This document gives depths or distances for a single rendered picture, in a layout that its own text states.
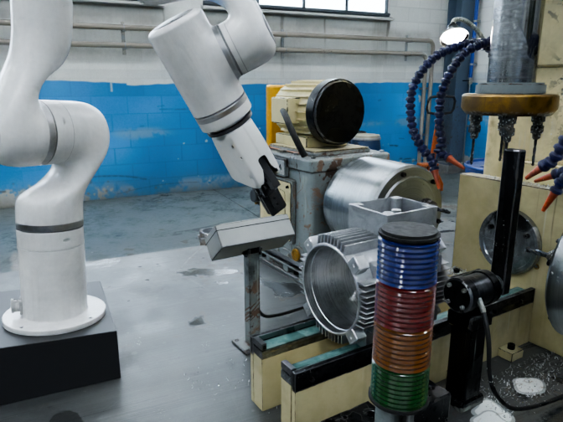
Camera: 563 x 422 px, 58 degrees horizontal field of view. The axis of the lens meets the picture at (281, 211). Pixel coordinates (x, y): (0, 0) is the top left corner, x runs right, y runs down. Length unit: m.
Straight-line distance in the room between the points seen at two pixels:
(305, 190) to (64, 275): 0.65
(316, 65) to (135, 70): 2.40
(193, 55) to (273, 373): 0.54
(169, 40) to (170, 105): 5.70
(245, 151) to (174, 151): 5.72
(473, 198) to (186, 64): 0.79
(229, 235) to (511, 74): 0.62
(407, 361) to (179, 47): 0.48
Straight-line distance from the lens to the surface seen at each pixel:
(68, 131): 1.00
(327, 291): 0.96
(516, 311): 1.19
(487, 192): 1.25
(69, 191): 1.02
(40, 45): 0.99
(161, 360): 1.12
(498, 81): 1.10
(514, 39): 1.09
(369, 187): 1.21
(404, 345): 0.53
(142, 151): 6.38
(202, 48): 0.71
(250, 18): 0.72
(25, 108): 0.96
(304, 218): 1.39
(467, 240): 1.30
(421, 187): 1.28
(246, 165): 0.75
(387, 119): 7.81
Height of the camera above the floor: 1.36
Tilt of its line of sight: 14 degrees down
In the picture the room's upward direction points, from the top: straight up
